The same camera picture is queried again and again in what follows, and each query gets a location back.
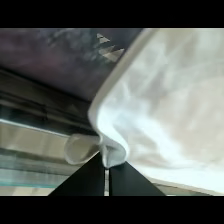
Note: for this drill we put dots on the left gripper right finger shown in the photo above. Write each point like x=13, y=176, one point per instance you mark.
x=130, y=181

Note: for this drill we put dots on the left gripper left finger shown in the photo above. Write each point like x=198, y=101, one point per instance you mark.
x=87, y=180

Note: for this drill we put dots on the white garment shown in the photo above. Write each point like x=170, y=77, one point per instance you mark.
x=166, y=110

